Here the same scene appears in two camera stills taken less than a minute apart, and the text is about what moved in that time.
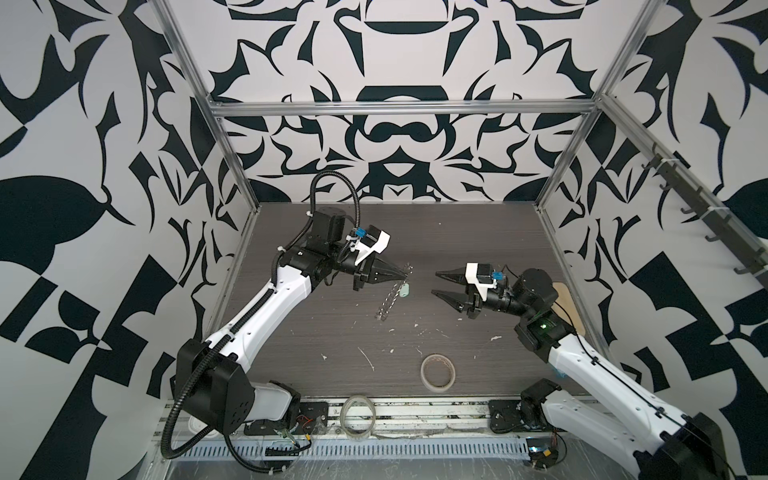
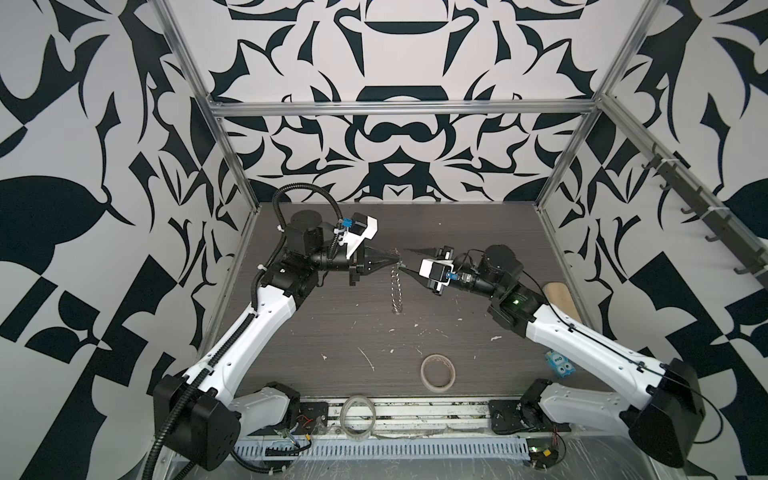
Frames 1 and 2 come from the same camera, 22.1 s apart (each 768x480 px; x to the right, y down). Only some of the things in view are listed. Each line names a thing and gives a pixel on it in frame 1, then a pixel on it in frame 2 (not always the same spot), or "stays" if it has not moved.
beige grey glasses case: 567,309 stays
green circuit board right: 543,452 stays
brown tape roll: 431,386 stays
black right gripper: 473,304 to 431,284
